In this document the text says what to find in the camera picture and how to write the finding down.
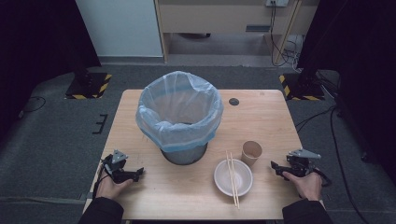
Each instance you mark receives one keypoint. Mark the dark round table grommet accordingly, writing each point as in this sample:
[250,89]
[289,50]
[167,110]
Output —
[233,101]

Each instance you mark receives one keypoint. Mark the person's right hand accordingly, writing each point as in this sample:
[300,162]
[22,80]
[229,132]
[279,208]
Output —
[306,186]

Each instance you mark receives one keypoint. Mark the wooden chopstick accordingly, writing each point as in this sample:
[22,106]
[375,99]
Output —
[235,182]
[231,180]

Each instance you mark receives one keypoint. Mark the white disposable bowl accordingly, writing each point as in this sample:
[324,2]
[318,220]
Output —
[222,180]

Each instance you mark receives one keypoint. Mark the black curtain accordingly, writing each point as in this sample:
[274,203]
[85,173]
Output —
[37,46]
[358,46]

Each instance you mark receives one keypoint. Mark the person's left hand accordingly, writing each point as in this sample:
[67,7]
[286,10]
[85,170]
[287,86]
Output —
[110,188]

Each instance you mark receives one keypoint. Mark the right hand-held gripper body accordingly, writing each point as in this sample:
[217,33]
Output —
[299,163]

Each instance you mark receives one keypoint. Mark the grey floor tape piece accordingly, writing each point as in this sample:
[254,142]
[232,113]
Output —
[84,196]

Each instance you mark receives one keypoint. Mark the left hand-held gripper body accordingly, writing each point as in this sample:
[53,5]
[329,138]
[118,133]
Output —
[115,165]

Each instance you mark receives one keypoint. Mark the trash bin with blue bag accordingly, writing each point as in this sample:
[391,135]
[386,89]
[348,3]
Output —
[179,105]

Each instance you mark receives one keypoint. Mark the brown paper cup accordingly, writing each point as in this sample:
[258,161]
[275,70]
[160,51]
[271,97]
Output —
[250,152]

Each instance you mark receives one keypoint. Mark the black stand base striped edge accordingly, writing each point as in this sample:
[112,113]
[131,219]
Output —
[303,88]
[90,85]

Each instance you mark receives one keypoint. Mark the light wooden cabinet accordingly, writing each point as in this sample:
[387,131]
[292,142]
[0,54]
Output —
[218,18]

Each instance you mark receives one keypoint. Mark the gray metal trash bin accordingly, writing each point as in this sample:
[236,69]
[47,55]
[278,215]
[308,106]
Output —
[183,155]

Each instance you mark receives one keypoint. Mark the grey wall socket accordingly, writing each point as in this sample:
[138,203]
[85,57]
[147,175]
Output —
[277,2]

